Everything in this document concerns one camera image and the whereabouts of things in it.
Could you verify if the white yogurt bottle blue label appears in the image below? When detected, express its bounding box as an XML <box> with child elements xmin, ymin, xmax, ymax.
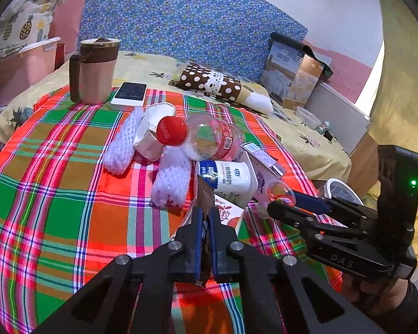
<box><xmin>196</xmin><ymin>160</ymin><xmax>259</xmax><ymax>207</ymax></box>

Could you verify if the white foam fruit net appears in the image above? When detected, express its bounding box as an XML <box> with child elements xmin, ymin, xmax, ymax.
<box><xmin>151</xmin><ymin>146</ymin><xmax>193</xmax><ymax>208</ymax></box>
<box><xmin>103</xmin><ymin>106</ymin><xmax>145</xmax><ymax>176</ymax></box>

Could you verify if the small clear plastic cup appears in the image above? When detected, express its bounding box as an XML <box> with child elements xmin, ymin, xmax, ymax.
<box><xmin>247</xmin><ymin>153</ymin><xmax>297</xmax><ymax>220</ymax></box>

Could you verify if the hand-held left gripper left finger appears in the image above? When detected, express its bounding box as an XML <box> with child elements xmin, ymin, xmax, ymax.
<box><xmin>31</xmin><ymin>207</ymin><xmax>204</xmax><ymax>334</ymax></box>

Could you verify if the plaid cloth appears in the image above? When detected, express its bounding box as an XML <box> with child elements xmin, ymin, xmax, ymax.
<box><xmin>0</xmin><ymin>85</ymin><xmax>345</xmax><ymax>334</ymax></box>

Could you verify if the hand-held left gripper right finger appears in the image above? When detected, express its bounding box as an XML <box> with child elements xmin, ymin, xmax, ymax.
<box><xmin>209</xmin><ymin>207</ymin><xmax>384</xmax><ymax>334</ymax></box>

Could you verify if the gold cardboard box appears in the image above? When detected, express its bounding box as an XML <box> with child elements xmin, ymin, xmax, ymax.
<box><xmin>281</xmin><ymin>53</ymin><xmax>335</xmax><ymax>112</ymax></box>

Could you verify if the bedding product box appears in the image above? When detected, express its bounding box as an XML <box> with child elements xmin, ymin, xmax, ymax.
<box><xmin>259</xmin><ymin>31</ymin><xmax>322</xmax><ymax>108</ymax></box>

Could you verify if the white cabinet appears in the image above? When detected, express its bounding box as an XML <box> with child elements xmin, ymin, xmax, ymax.
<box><xmin>304</xmin><ymin>79</ymin><xmax>372</xmax><ymax>158</ymax></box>

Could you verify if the pink mug with brown handle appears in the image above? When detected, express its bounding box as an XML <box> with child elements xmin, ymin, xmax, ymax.
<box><xmin>69</xmin><ymin>38</ymin><xmax>122</xmax><ymax>105</ymax></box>

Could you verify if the blue floral headboard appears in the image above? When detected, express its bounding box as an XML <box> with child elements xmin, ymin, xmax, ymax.
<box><xmin>79</xmin><ymin>0</ymin><xmax>309</xmax><ymax>85</ymax></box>

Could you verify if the white trash bin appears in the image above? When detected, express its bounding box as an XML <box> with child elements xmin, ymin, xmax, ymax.
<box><xmin>316</xmin><ymin>177</ymin><xmax>365</xmax><ymax>210</ymax></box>

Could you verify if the yellow pineapple print bedsheet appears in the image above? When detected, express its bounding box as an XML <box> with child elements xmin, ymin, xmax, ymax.
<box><xmin>0</xmin><ymin>50</ymin><xmax>352</xmax><ymax>182</ymax></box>

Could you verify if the brown polka dot pillow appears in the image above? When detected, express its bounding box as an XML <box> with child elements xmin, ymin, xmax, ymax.
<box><xmin>169</xmin><ymin>60</ymin><xmax>274</xmax><ymax>114</ymax></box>

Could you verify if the clear bottle with red cap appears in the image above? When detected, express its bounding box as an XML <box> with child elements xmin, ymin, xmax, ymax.
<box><xmin>156</xmin><ymin>112</ymin><xmax>246</xmax><ymax>163</ymax></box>

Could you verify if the pineapple print pillow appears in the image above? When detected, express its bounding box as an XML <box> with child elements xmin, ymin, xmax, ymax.
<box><xmin>0</xmin><ymin>0</ymin><xmax>71</xmax><ymax>67</ymax></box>

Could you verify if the yellow curtain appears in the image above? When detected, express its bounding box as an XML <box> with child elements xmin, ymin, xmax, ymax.
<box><xmin>361</xmin><ymin>0</ymin><xmax>418</xmax><ymax>263</ymax></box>

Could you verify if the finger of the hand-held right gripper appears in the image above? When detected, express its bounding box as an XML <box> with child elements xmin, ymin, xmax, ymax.
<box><xmin>293</xmin><ymin>190</ymin><xmax>380</xmax><ymax>229</ymax></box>
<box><xmin>266</xmin><ymin>201</ymin><xmax>362</xmax><ymax>239</ymax></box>

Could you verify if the person's right hand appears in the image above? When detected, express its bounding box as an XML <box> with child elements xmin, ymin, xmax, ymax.
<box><xmin>341</xmin><ymin>272</ymin><xmax>418</xmax><ymax>318</ymax></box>

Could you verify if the pink storage box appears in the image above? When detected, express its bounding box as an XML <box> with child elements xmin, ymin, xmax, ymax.
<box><xmin>0</xmin><ymin>36</ymin><xmax>62</xmax><ymax>109</ymax></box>

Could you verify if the wooden board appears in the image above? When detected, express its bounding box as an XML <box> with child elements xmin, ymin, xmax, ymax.
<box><xmin>347</xmin><ymin>132</ymin><xmax>381</xmax><ymax>189</ymax></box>

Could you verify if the brown foil snack wrapper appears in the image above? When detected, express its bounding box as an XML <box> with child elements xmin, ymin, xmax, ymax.
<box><xmin>196</xmin><ymin>175</ymin><xmax>215</xmax><ymax>286</ymax></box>

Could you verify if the small blue white box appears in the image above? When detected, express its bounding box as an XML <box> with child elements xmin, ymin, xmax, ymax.
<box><xmin>240</xmin><ymin>141</ymin><xmax>287</xmax><ymax>176</ymax></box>

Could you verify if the clear plastic bowl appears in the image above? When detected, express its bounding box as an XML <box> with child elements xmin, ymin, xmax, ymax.
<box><xmin>295</xmin><ymin>106</ymin><xmax>322</xmax><ymax>129</ymax></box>

